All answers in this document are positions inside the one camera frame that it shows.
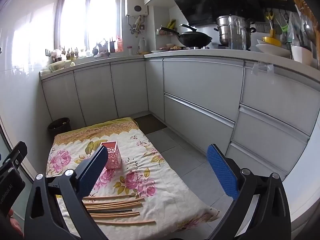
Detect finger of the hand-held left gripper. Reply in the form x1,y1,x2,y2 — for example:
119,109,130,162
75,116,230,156
0,141,28,167

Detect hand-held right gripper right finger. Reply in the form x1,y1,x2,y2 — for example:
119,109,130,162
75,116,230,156
207,144,292,240

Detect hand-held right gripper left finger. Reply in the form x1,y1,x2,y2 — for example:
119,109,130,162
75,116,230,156
24,145,109,240

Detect pink perforated utensil holder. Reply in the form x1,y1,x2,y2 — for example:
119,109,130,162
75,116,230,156
100,141,122,170

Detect row of chopsticks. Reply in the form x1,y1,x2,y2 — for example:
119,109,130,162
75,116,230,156
82,194,157,225

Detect person's left hand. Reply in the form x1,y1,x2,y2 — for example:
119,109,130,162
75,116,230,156
7,209,25,239

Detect black woven trash bin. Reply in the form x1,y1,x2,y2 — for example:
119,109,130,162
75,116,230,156
48,117,72,138

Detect floral printed blanket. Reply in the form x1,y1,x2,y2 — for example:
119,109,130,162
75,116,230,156
46,117,222,240

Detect brown floor mat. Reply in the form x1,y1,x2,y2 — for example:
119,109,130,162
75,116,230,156
132,114,167,135

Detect white kitchen base cabinet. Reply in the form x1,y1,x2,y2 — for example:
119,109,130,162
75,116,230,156
39,56,151,133

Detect white drawer base cabinet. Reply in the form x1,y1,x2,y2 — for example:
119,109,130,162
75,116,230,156
145,54,320,180

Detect pale green bowl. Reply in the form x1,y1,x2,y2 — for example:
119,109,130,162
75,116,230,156
49,60,66,72

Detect wide white bowl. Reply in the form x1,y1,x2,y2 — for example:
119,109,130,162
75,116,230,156
255,44,292,58

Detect white plastic jug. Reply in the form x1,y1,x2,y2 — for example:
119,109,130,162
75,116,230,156
138,37,147,55

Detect black wok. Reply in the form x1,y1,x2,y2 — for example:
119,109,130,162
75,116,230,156
160,27,213,49

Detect clear plastic pitcher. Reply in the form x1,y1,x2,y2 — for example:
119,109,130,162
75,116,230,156
228,16,248,51

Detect yellow dish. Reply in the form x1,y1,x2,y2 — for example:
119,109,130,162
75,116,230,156
262,37,282,47

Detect kitchen window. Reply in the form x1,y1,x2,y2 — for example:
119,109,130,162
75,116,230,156
54,0,123,53

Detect white cup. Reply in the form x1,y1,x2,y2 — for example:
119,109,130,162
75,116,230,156
291,46,313,65

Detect stainless steel steamer pot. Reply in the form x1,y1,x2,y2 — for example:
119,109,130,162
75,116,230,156
214,15,257,47

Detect steel ladle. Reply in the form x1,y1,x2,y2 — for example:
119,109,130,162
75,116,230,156
303,15,314,39

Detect black range hood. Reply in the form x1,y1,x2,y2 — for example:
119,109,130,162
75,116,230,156
162,0,266,27

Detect wall power sockets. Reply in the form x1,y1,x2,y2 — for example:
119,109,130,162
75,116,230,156
255,22,271,33

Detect white wall water heater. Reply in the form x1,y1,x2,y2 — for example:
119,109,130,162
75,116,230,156
124,0,149,17

